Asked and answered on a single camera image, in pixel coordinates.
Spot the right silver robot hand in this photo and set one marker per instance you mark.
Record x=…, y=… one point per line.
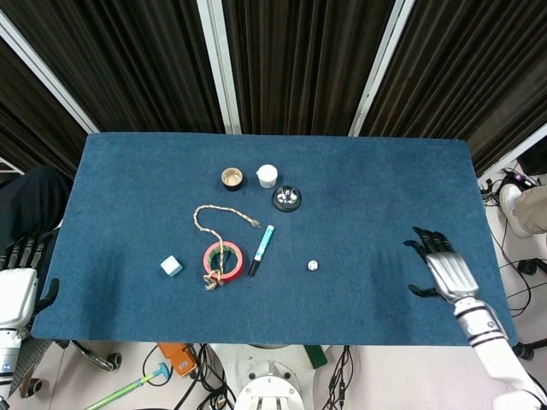
x=451, y=269

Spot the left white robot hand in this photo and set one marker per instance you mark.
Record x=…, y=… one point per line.
x=19, y=282

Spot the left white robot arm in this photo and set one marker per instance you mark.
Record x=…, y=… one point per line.
x=7, y=363

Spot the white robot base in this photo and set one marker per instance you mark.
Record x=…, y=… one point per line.
x=269, y=380

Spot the white sneaker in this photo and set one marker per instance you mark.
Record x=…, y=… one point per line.
x=514, y=209

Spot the beige trouser leg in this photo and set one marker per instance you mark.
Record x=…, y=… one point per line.
x=532, y=211

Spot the chair wheel base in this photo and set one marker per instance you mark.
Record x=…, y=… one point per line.
x=92, y=356

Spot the light blue cube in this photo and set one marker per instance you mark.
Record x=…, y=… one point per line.
x=171, y=265

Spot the green rectangular object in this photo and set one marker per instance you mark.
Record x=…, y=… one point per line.
x=317, y=355

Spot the black dish with silver pieces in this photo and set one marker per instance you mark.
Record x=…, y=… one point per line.
x=287, y=198

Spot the blue felt table mat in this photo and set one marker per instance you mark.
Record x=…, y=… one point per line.
x=273, y=239

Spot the teal marker pen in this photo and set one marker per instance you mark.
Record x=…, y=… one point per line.
x=261, y=249

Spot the red tape roll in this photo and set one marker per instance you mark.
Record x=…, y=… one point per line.
x=224, y=261

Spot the white plastic jar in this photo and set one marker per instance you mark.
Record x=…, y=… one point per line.
x=267, y=175

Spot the brown round cup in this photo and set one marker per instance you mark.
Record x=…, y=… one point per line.
x=233, y=178

